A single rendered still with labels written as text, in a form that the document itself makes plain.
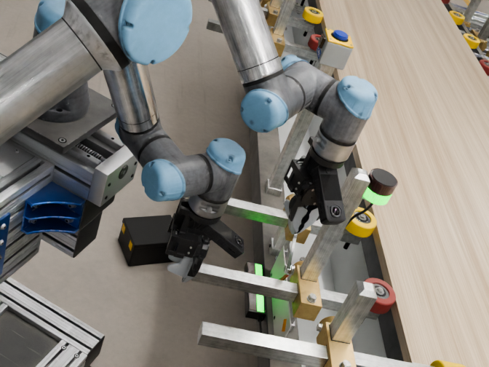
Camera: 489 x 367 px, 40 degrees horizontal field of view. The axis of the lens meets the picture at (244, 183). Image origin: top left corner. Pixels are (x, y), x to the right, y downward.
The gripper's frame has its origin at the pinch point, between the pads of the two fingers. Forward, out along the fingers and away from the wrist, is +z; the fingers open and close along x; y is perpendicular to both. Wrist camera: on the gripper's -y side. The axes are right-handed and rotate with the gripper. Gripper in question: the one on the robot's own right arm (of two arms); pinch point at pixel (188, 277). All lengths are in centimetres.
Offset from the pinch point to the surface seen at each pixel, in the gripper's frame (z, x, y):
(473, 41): -11, -171, -120
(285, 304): 3.3, -1.7, -24.1
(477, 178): -10, -59, -86
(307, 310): -3.2, 5.0, -26.1
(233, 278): -3.9, 1.2, -9.2
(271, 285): -4.1, 0.7, -17.8
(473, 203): -9, -44, -80
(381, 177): -35.6, -3.6, -29.8
